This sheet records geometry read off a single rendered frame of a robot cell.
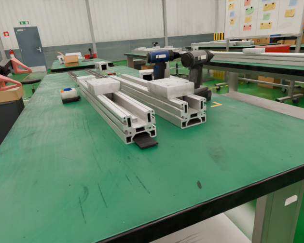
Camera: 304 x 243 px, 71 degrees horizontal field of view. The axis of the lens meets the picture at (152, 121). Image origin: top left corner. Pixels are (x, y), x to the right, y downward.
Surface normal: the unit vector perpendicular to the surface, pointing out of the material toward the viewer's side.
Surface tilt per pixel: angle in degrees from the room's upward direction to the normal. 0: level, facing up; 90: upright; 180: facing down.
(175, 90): 90
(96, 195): 0
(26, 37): 90
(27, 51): 90
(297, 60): 90
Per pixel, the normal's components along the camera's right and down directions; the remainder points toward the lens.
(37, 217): -0.08, -0.93
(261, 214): -0.93, 0.20
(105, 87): 0.44, 0.29
